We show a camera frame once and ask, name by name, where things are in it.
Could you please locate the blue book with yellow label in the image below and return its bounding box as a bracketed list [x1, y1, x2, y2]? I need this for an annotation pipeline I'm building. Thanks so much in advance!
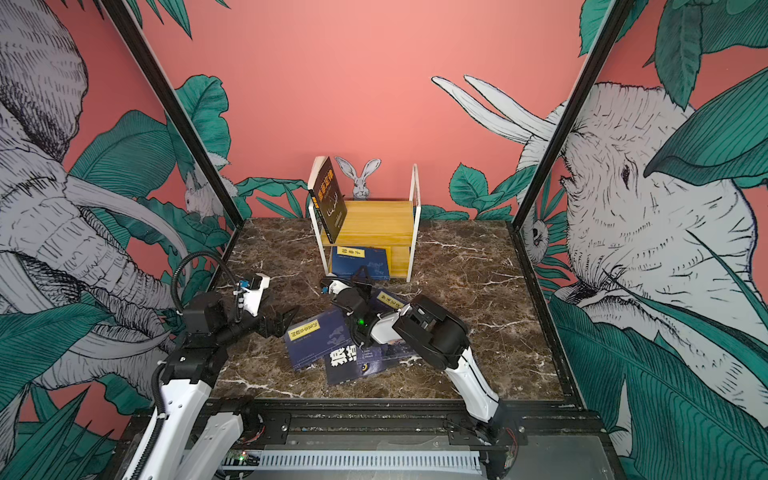
[331, 246, 390, 281]

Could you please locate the black book standing on shelf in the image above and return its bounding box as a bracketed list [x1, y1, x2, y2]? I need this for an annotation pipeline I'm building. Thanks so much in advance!
[307, 156, 347, 244]

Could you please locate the wooden shelf with white frame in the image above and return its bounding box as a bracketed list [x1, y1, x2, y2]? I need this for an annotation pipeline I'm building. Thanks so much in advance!
[308, 165, 422, 281]

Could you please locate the black frame post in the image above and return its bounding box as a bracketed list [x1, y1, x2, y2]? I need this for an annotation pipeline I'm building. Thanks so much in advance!
[100, 0, 244, 229]
[511, 0, 634, 233]

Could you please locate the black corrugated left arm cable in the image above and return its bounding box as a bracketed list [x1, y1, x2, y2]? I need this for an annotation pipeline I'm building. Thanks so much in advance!
[170, 250, 241, 313]

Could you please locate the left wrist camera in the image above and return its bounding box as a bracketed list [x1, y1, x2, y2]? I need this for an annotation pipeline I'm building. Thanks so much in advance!
[237, 273, 271, 317]

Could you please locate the black right frame post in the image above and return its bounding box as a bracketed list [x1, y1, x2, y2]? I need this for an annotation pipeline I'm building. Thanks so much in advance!
[511, 0, 634, 233]

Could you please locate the black book at bottom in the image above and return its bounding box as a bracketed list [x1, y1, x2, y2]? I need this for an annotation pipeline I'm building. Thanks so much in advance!
[323, 345, 388, 386]

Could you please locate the dark blue book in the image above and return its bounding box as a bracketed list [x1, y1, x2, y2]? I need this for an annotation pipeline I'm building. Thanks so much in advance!
[369, 289, 407, 313]
[283, 308, 352, 370]

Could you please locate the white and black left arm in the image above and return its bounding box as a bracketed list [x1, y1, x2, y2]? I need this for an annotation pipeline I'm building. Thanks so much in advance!
[119, 290, 300, 479]

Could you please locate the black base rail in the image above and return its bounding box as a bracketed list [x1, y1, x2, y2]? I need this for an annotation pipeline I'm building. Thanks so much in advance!
[192, 397, 610, 449]

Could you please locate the black left frame post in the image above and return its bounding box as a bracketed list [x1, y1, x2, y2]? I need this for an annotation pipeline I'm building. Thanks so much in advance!
[100, 0, 244, 229]

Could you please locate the dark book with portrait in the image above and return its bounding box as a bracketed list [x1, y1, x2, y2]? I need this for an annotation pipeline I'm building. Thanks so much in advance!
[357, 341, 417, 368]

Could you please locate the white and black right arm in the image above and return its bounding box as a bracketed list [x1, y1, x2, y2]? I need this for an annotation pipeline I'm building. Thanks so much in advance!
[321, 276, 500, 424]

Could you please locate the white slotted cable duct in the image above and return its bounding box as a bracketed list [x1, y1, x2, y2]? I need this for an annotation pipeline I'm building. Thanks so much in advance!
[218, 450, 483, 474]

